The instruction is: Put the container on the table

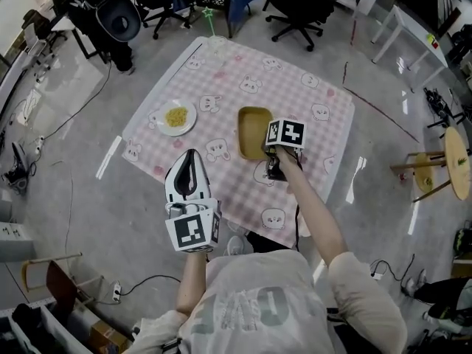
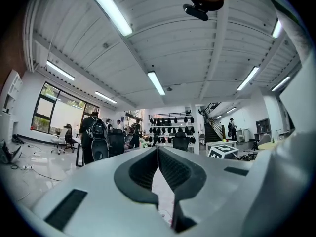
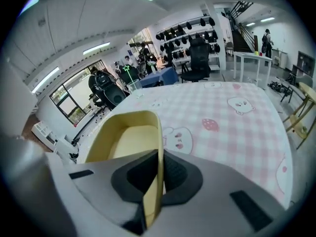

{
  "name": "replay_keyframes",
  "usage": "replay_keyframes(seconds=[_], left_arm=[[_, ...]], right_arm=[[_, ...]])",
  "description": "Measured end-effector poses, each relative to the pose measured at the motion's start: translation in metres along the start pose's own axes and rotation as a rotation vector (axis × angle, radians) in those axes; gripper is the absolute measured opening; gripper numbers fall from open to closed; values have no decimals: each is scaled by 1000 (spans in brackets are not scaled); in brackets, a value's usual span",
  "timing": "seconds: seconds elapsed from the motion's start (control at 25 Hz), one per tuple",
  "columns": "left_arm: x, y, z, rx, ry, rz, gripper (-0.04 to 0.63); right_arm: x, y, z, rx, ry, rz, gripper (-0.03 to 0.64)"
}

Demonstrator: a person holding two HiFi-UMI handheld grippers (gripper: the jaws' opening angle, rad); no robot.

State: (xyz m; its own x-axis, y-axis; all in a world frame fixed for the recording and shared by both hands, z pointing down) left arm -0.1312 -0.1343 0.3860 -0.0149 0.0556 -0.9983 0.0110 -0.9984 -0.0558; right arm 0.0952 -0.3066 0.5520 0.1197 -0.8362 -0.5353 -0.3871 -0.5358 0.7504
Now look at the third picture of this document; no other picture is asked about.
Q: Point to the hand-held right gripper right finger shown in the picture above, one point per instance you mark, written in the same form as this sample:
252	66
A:
209	201

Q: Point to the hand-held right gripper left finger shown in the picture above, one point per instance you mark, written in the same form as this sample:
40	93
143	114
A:
98	196

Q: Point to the yellow plastic container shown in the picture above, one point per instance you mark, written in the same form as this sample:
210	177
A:
133	137

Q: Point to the table with pink checked cloth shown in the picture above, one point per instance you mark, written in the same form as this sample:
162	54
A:
222	132

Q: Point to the white storage shelf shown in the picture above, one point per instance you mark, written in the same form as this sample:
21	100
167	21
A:
45	133

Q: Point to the black gaming chair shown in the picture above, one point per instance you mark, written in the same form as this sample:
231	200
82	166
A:
114	95

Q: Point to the black framed window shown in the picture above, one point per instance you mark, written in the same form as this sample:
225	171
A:
74	95

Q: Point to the clear plastic cup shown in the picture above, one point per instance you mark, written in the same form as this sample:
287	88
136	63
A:
134	90

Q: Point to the round wooden side table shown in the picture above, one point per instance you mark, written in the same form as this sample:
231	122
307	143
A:
302	112

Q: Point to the green star wand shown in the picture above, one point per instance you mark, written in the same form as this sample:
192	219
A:
127	68

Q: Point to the blue cloth covered table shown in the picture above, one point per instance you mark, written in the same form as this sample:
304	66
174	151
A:
161	77

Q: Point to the black mesh office chair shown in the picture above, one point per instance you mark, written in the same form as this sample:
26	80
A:
198	58

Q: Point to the white table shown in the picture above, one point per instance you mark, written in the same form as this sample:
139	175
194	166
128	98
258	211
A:
250	56

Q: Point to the rack of black helmets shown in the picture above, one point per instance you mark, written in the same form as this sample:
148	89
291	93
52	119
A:
187	39

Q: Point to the black cabinet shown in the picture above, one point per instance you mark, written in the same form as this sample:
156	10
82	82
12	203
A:
306	63

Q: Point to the black staircase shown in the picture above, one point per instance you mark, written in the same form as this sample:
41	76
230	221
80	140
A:
240	34

